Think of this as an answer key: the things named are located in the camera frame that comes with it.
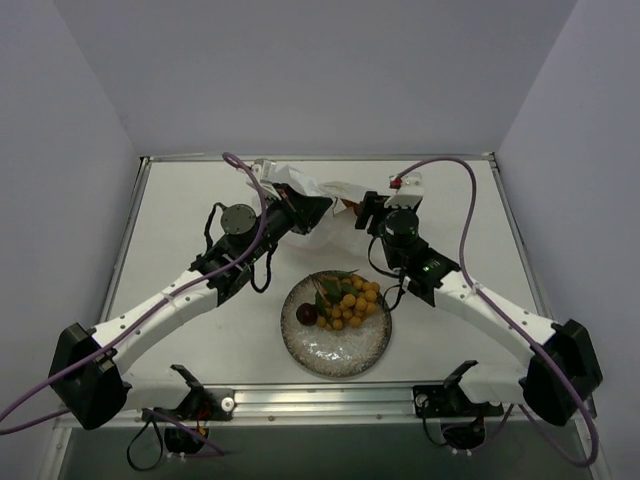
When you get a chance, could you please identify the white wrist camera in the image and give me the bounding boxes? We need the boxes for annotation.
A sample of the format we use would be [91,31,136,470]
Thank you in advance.
[251,158,279,184]
[384,171,424,211]

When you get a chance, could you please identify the white lemon-print plastic bag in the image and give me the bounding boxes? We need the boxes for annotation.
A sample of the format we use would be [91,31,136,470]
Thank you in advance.
[250,158,373,249]

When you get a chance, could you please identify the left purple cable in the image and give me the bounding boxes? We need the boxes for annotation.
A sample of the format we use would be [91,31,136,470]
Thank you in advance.
[0,152,274,457]

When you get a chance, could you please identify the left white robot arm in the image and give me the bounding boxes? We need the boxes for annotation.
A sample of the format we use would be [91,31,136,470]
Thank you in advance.
[49,183,333,430]

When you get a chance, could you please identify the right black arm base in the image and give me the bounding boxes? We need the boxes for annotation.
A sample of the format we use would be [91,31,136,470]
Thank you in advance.
[412,360,512,456]

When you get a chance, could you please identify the speckled round plate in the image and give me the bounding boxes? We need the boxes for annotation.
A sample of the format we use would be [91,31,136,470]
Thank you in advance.
[280,270,392,378]

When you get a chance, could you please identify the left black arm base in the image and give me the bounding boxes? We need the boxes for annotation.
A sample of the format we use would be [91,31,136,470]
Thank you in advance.
[141,364,235,457]

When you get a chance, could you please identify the aluminium front rail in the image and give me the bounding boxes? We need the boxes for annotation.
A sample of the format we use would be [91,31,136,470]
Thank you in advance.
[62,371,525,430]

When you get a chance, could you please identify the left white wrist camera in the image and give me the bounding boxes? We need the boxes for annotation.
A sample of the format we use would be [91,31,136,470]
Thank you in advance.
[251,158,279,184]

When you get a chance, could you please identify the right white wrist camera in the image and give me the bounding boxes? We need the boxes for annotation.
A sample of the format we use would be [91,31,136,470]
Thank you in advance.
[384,171,424,211]

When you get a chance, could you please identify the dark red fake plum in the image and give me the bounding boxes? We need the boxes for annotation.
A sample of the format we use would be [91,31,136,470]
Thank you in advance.
[296,303,318,326]

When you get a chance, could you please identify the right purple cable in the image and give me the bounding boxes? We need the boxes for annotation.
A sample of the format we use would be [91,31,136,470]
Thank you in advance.
[399,156,600,468]

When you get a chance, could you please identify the yellow fake longan bunch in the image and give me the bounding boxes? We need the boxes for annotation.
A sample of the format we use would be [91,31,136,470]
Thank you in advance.
[310,270,382,331]

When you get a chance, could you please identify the purple cable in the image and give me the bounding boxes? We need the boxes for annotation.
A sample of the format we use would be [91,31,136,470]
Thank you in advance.
[399,156,600,468]
[0,152,274,457]

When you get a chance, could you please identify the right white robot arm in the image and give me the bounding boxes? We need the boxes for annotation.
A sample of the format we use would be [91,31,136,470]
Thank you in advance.
[355,191,603,426]

